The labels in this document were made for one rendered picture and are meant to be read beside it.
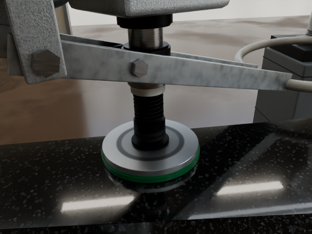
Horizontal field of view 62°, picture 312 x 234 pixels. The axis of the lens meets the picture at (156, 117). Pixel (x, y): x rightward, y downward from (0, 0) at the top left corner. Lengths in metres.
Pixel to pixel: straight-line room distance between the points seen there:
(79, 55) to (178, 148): 0.29
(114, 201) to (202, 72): 0.29
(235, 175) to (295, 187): 0.11
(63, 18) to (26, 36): 5.02
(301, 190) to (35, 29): 0.49
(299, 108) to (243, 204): 1.07
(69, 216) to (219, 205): 0.25
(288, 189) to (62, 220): 0.40
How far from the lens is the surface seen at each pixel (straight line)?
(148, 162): 0.52
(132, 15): 0.36
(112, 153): 0.56
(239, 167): 0.57
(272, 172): 0.58
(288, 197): 0.53
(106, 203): 0.49
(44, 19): 0.34
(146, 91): 0.50
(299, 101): 1.49
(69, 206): 0.50
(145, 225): 0.46
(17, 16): 0.34
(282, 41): 1.22
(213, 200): 0.49
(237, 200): 0.50
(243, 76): 0.64
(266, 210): 0.50
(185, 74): 0.50
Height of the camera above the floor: 1.17
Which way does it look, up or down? 27 degrees down
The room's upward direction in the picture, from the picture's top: 2 degrees counter-clockwise
